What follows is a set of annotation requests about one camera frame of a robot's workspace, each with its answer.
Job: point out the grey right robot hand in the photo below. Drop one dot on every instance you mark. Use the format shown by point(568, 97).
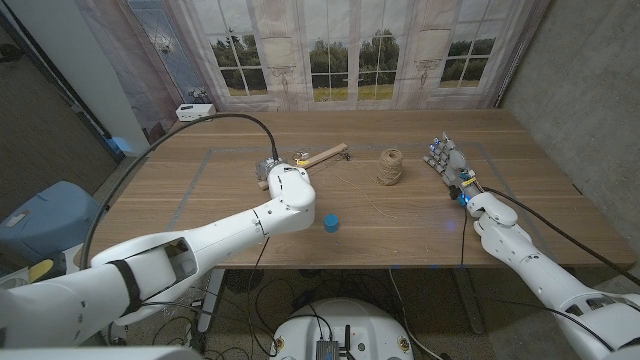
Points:
point(455, 165)

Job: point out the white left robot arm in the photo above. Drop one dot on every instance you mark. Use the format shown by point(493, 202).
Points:
point(200, 245)

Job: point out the blue plastic cap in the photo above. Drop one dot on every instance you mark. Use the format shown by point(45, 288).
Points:
point(331, 223)

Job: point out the black device with yellow pads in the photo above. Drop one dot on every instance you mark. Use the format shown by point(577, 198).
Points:
point(47, 267)

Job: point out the black door frame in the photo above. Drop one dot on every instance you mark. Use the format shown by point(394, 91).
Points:
point(60, 85)

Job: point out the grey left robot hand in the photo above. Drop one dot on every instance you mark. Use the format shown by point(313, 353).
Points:
point(265, 169)

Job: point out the grey table leg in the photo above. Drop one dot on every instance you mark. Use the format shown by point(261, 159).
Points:
point(469, 300)

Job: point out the white power strip box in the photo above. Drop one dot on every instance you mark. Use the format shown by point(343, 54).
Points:
point(192, 112)

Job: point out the blue plastic bin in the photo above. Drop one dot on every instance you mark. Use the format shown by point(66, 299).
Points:
point(45, 220)

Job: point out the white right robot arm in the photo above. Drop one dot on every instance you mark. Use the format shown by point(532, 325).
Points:
point(540, 270)

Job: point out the printed window backdrop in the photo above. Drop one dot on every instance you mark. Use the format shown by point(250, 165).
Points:
point(350, 50)

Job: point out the white table leg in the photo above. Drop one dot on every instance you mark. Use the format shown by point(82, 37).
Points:
point(211, 305)

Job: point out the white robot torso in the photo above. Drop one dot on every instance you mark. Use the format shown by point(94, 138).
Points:
point(345, 320)

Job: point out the wooden hanger with metal clips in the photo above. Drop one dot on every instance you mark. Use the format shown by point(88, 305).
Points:
point(327, 155)

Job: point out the jute twine spool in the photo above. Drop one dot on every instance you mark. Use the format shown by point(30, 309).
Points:
point(390, 167)

